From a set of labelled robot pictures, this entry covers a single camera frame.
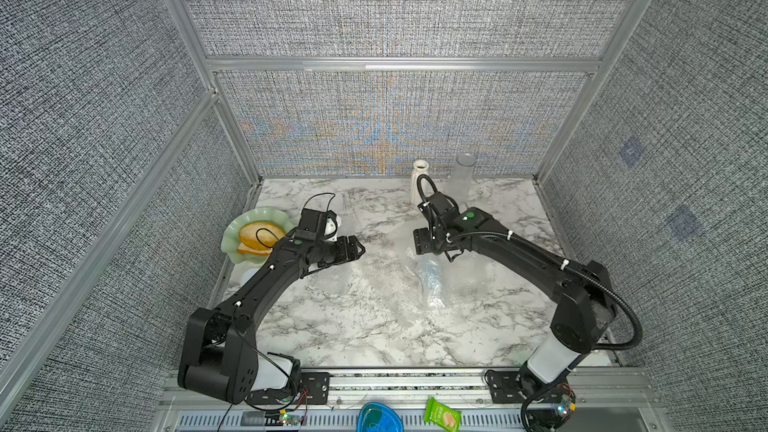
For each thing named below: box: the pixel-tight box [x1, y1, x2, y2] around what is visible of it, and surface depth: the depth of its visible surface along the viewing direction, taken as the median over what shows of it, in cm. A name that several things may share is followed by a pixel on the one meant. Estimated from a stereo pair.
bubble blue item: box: [417, 255, 446, 309], surface depth 87 cm
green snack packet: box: [424, 396, 462, 432], surface depth 70 cm
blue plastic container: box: [358, 402, 404, 432], surface depth 63 cm
